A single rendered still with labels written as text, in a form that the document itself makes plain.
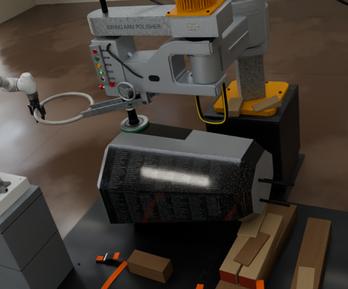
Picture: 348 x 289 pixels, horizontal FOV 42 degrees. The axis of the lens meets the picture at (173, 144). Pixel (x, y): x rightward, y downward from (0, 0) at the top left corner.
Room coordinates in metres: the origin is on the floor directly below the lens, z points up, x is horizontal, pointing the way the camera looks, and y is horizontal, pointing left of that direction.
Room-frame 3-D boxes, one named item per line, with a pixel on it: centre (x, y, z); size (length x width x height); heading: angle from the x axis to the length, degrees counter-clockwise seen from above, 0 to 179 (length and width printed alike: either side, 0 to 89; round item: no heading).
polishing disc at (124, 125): (3.01, 0.26, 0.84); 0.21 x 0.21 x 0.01
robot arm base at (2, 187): (2.44, 1.19, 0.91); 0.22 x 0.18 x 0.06; 62
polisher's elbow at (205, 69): (2.66, -0.30, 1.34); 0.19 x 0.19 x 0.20
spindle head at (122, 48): (2.97, 0.19, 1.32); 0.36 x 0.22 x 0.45; 58
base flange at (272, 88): (3.18, -0.69, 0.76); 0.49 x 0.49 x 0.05; 57
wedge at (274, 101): (2.95, -0.74, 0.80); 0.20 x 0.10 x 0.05; 95
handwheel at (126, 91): (2.85, 0.22, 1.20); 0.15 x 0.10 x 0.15; 58
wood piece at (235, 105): (3.00, -0.51, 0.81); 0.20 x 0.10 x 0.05; 155
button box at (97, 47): (2.96, 0.38, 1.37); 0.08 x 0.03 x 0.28; 58
